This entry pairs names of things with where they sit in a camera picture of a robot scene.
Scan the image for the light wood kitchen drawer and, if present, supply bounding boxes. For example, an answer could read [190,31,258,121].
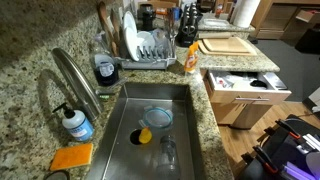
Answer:
[200,68,293,106]

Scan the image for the black item inside drawer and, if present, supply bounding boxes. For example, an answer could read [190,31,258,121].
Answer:
[249,79,268,89]

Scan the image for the round blue-rimmed container lid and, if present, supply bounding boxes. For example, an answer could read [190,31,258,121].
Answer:
[142,105,174,129]

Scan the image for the grey dish rack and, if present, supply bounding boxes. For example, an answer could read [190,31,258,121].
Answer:
[116,39,178,70]

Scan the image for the orange spray bottle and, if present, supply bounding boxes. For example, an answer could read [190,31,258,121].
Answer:
[183,41,200,74]

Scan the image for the yellow sink strainer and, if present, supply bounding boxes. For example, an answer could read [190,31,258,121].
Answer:
[138,126,153,145]

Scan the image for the white bowl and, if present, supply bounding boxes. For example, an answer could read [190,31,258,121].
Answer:
[136,30,157,54]

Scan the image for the large white plate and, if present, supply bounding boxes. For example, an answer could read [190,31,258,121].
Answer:
[123,26,141,62]

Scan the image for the clear glass jar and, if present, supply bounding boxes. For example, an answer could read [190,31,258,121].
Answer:
[156,134,181,178]

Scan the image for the wooden cabinet door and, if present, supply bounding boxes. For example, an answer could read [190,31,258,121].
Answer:
[210,101,274,130]

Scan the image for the black knife block with knives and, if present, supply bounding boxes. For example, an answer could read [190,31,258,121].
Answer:
[175,2,204,48]

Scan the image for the clear wine glass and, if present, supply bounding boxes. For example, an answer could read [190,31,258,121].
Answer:
[164,7,181,46]

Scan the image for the white plastic bags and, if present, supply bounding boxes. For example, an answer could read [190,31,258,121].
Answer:
[213,73,258,90]

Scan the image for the stainless steel sink basin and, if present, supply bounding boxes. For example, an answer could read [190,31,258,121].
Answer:
[84,82,206,180]

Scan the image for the small white plate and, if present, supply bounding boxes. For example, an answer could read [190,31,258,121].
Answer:
[123,10,138,34]

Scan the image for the small wooden cutting board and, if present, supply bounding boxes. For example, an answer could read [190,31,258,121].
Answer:
[203,36,250,54]

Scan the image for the short wooden spatula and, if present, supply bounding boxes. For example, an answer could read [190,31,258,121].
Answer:
[110,8,122,44]

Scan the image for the stainless steel faucet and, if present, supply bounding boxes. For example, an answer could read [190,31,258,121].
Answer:
[51,47,104,123]

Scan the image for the brown cardboard box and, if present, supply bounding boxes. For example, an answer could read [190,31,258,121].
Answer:
[138,0,178,11]

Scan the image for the clear plastic tray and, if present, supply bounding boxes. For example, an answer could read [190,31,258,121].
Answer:
[201,18,231,28]

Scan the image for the blue soap dispenser bottle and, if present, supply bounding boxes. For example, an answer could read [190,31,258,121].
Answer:
[52,102,95,143]

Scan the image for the long wooden spoon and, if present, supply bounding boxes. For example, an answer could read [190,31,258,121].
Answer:
[97,1,119,56]

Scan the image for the large wooden cutting board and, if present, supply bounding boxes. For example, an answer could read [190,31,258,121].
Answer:
[198,39,258,57]

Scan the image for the orange sponge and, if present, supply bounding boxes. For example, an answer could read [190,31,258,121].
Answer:
[49,143,94,172]

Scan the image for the white paper towel roll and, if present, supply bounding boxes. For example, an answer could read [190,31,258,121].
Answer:
[232,0,262,29]

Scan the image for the black orange clamp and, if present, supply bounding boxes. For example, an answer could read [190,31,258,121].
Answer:
[274,119,301,139]
[252,144,279,174]

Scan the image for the black robot cart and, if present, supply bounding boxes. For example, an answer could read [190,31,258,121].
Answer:
[238,114,320,180]

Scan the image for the wooden dresser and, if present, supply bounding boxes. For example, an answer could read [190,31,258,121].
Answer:
[250,0,320,41]

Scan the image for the silver drawer handle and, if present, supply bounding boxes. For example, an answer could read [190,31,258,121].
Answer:
[234,95,270,103]

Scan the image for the silver aluminium rail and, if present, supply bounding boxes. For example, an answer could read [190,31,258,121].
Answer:
[301,133,320,151]

